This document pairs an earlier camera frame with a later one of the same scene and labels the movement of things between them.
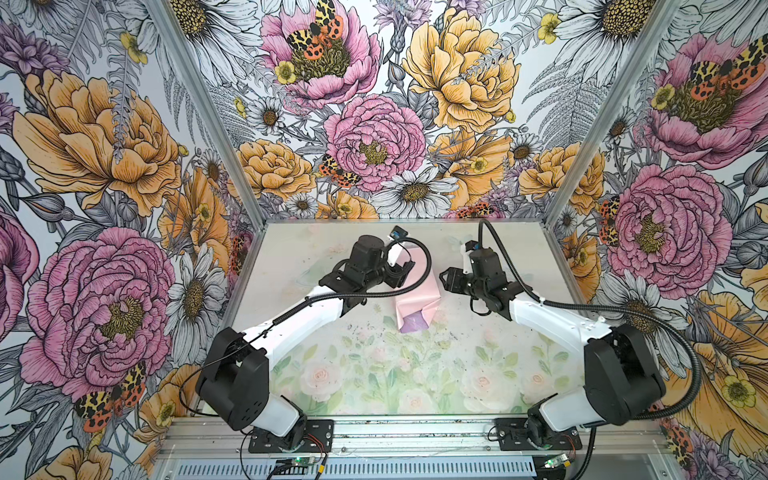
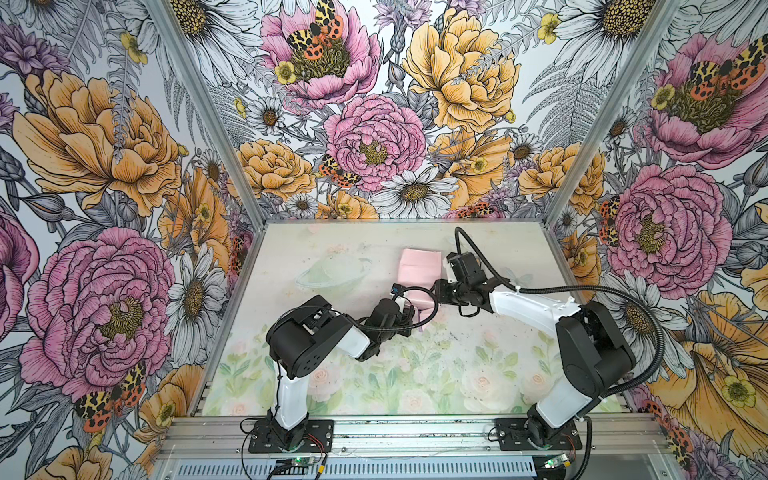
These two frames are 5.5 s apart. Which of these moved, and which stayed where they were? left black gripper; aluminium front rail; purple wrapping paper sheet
Moved: left black gripper
Stayed: aluminium front rail; purple wrapping paper sheet
